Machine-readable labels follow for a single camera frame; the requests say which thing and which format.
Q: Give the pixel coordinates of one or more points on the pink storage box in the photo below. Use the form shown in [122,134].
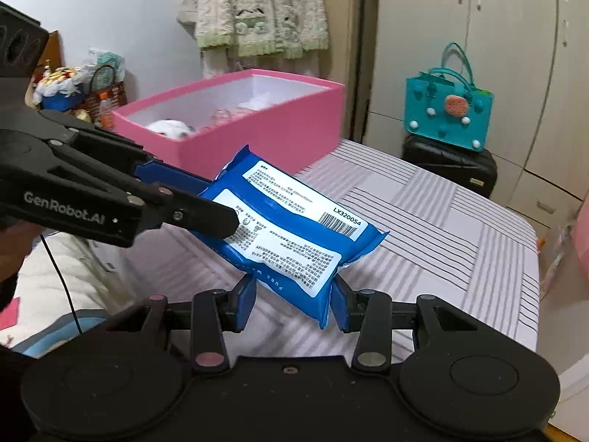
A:
[276,133]

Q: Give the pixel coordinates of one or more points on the white round plush toy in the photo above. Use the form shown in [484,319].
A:
[172,130]

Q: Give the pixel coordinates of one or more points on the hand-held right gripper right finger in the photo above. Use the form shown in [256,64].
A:
[341,307]

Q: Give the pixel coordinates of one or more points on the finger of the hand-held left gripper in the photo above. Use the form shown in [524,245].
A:
[207,218]
[170,175]

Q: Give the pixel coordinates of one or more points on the cream knitted cardigan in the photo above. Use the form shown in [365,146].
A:
[262,9]

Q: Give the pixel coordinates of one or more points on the black suitcase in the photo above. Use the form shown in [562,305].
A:
[460,165]

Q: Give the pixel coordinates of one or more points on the striped tablecloth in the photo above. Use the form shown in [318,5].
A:
[437,248]

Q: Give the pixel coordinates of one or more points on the blue wet wipes pack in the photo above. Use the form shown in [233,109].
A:
[294,239]

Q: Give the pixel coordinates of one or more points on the teal tote bag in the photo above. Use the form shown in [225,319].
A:
[441,110]

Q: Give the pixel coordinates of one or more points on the basket of clutter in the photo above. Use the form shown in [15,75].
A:
[57,87]

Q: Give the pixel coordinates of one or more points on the orange drink bottle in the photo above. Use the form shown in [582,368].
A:
[106,113]

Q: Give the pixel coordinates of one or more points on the woven handbag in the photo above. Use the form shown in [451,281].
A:
[115,90]

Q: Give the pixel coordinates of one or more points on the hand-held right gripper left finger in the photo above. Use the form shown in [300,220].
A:
[244,305]

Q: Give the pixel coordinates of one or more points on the pink paper bag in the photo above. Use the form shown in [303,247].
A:
[580,239]

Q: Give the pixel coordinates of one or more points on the beige wardrobe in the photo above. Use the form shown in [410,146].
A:
[506,55]

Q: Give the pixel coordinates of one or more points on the white bedding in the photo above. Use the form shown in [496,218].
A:
[87,281]

